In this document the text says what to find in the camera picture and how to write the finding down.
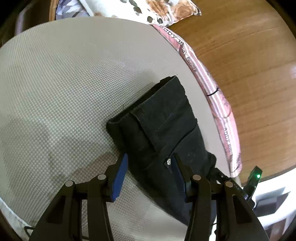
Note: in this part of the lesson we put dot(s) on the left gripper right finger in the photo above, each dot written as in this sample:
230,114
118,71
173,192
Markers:
235,217

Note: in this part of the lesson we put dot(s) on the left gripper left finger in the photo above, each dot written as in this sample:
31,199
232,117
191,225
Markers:
62,220

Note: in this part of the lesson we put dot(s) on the black pants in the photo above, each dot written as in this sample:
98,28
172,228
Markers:
153,128

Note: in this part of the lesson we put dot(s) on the pink striped baby pillow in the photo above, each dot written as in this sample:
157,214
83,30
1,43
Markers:
220,107

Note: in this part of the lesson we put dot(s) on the grey woven bed mat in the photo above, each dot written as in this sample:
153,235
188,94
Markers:
60,83

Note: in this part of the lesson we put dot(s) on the wooden headboard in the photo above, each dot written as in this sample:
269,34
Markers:
250,52

